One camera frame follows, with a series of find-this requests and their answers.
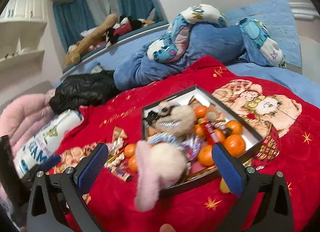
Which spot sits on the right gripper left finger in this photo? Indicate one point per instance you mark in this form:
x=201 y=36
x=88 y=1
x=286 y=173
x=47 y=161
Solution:
x=52 y=197

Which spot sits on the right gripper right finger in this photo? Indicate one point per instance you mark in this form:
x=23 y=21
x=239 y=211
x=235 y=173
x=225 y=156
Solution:
x=275 y=211

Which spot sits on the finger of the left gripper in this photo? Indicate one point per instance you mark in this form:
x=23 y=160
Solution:
x=50 y=163

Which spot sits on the orange mandarin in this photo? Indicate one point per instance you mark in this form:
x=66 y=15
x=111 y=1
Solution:
x=235 y=145
x=205 y=156
x=235 y=127
x=129 y=150
x=132 y=164

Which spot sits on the lilac fluffy slipper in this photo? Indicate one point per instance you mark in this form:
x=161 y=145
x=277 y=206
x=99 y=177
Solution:
x=159 y=166

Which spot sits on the white grinch print pillow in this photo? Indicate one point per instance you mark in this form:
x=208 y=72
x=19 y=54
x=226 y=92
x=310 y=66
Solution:
x=45 y=143

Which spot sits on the pink quilted blanket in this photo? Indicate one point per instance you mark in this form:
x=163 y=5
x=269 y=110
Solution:
x=24 y=117

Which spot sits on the lilac knitted scrunchie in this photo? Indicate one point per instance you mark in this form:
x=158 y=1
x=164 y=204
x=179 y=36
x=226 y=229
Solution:
x=113 y=150

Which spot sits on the white lighter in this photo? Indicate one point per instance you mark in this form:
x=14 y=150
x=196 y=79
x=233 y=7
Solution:
x=124 y=176

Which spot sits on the gold pyramid snack packet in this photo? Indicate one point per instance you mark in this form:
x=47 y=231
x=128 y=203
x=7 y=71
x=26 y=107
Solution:
x=118 y=133

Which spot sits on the black puffer jacket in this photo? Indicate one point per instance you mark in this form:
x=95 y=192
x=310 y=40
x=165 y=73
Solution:
x=83 y=90

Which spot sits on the orange mandarin by box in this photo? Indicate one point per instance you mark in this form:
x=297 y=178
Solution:
x=235 y=127

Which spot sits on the red teddy print blanket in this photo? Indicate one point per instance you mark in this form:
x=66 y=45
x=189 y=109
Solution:
x=289 y=128

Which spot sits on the black shallow box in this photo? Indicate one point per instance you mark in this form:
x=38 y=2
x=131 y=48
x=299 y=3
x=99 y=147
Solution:
x=207 y=131

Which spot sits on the small mandarin in box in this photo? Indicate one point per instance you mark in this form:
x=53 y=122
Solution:
x=200 y=111

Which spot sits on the beige fluffy slipper in box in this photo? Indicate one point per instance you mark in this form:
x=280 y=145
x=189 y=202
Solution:
x=172 y=118

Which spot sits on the brown plush dog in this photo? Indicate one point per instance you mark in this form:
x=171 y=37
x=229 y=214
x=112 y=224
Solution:
x=74 y=56

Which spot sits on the black red plush toy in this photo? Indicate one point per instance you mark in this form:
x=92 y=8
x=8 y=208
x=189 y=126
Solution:
x=125 y=25

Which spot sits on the blue stitch print duvet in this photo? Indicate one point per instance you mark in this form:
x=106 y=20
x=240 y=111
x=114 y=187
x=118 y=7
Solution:
x=200 y=30

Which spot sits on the blue curtain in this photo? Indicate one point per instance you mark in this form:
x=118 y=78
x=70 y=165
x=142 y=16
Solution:
x=76 y=16

